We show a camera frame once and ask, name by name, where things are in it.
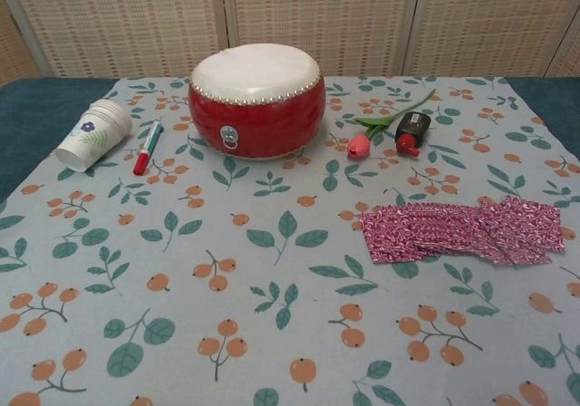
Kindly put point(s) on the red drum white skin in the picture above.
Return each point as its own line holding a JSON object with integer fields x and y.
{"x": 254, "y": 116}

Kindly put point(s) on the pink artificial tulip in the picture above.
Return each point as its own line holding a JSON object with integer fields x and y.
{"x": 360, "y": 145}

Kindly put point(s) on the floral print tablecloth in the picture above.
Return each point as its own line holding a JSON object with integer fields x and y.
{"x": 281, "y": 297}

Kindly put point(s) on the dark bottle red cap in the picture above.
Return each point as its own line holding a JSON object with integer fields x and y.
{"x": 411, "y": 127}

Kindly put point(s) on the red capped white marker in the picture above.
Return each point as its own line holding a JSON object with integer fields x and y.
{"x": 147, "y": 147}

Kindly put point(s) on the woven folding screen panel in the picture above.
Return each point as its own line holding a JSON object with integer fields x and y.
{"x": 317, "y": 12}
{"x": 498, "y": 21}
{"x": 113, "y": 21}

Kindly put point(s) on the nested white paper cups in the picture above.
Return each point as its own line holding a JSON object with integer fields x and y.
{"x": 118, "y": 116}

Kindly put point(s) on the flower print paper cup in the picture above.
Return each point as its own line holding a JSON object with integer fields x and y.
{"x": 88, "y": 141}

